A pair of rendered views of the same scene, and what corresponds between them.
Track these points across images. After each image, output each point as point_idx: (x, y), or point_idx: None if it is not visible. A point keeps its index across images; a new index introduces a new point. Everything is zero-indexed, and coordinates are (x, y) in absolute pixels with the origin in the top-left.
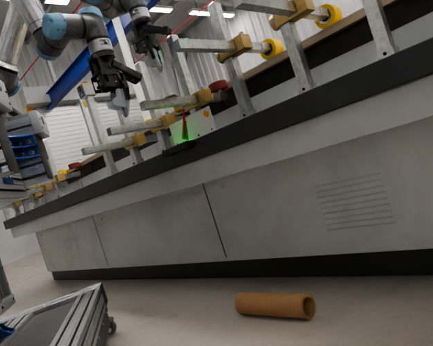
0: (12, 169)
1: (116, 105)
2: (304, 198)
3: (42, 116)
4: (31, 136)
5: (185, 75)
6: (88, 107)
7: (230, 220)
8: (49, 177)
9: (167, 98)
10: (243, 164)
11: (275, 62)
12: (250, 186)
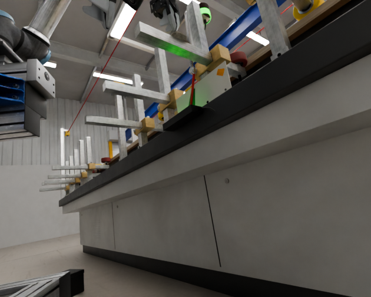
0: None
1: (92, 1)
2: (352, 201)
3: (49, 74)
4: (22, 81)
5: (201, 38)
6: (115, 102)
7: (231, 221)
8: (30, 130)
9: (174, 37)
10: (267, 134)
11: (318, 15)
12: (262, 181)
